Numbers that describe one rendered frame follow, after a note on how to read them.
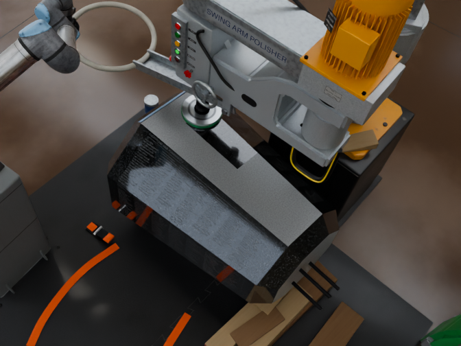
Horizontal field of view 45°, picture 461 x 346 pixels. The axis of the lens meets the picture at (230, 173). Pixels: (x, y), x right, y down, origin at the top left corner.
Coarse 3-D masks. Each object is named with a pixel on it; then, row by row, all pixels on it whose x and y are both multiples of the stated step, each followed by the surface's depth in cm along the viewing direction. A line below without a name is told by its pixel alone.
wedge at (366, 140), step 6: (360, 132) 306; (366, 132) 306; (372, 132) 305; (354, 138) 304; (360, 138) 304; (366, 138) 304; (372, 138) 303; (348, 144) 303; (354, 144) 303; (360, 144) 302; (366, 144) 302; (372, 144) 301; (378, 144) 302; (342, 150) 301; (348, 150) 301; (354, 150) 302
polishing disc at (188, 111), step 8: (192, 96) 298; (184, 104) 294; (192, 104) 295; (184, 112) 292; (192, 112) 292; (216, 112) 294; (192, 120) 289; (200, 120) 290; (208, 120) 290; (216, 120) 291
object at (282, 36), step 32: (192, 0) 223; (224, 0) 217; (256, 0) 218; (256, 32) 212; (288, 32) 210; (320, 32) 212; (288, 64) 211; (320, 96) 209; (352, 96) 199; (384, 96) 207
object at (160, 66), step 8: (152, 56) 301; (160, 56) 296; (136, 64) 295; (144, 64) 300; (152, 64) 299; (160, 64) 298; (168, 64) 296; (144, 72) 295; (152, 72) 290; (160, 72) 286; (168, 72) 293; (168, 80) 285; (176, 80) 280; (184, 88) 280; (224, 112) 264; (232, 112) 267
